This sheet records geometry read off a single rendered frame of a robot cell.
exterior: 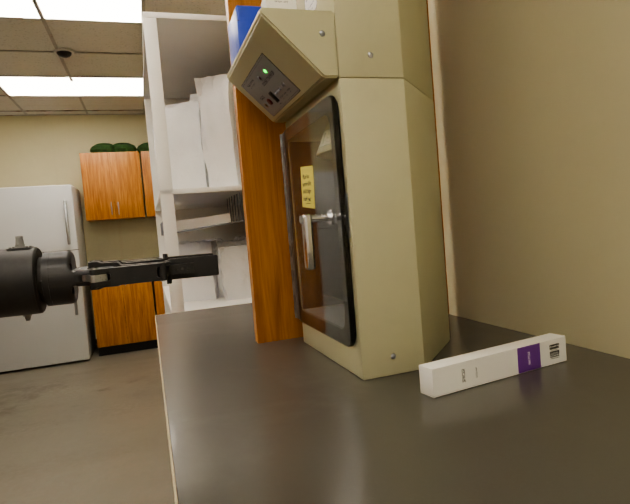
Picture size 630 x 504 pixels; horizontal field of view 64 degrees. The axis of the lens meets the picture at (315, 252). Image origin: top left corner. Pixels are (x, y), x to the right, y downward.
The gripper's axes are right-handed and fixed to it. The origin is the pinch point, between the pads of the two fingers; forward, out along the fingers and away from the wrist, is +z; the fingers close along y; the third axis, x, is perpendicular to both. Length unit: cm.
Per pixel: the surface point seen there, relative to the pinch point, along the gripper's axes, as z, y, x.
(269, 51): 14.8, 2.2, -32.9
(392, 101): 32.2, -5.5, -23.4
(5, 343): -141, 481, 99
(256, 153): 18.2, 31.6, -20.5
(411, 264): 33.6, -6.3, 2.6
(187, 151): 13, 135, -35
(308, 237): 18.1, -1.4, -2.9
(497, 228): 67, 14, -1
